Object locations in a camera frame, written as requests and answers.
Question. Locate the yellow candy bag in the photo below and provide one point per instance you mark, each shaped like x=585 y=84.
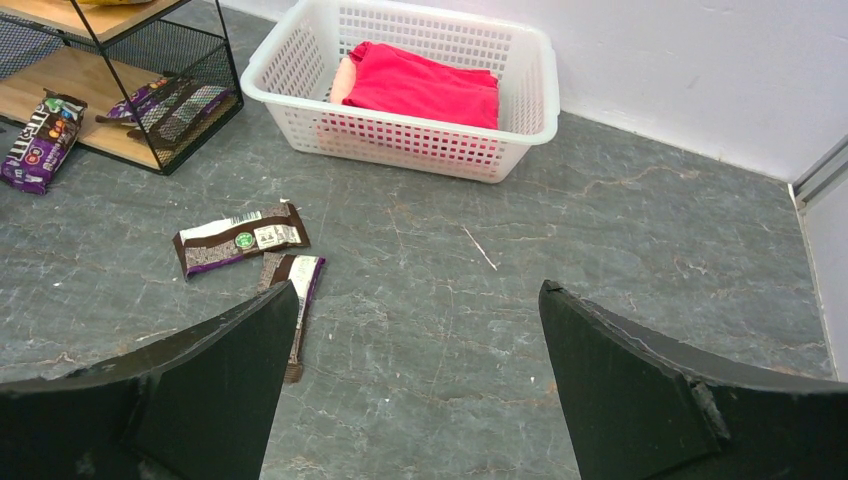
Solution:
x=113 y=3

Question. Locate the white plastic basket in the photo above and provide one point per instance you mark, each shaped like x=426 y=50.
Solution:
x=292 y=72

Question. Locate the brown candy bag middle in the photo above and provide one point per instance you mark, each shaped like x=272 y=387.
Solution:
x=303 y=272

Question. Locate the brown candy bag top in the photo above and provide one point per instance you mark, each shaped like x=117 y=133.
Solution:
x=229 y=240

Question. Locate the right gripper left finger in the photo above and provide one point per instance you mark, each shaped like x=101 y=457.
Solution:
x=198 y=404

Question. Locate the brown candy bag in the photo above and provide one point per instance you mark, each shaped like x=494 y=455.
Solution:
x=303 y=272
x=229 y=240

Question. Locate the brown candy bag lower shelf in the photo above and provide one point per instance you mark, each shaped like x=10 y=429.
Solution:
x=168 y=122

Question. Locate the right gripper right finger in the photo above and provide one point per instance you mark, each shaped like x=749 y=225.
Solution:
x=641 y=405

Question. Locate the black wire wooden shelf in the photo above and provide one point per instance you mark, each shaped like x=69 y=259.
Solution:
x=101 y=54

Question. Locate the pink folded cloth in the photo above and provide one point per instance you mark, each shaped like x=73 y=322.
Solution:
x=381 y=77

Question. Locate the purple brown M&M bag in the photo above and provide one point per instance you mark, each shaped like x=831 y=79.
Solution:
x=143 y=100

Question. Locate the purple candy bag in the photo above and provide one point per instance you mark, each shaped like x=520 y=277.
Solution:
x=43 y=144

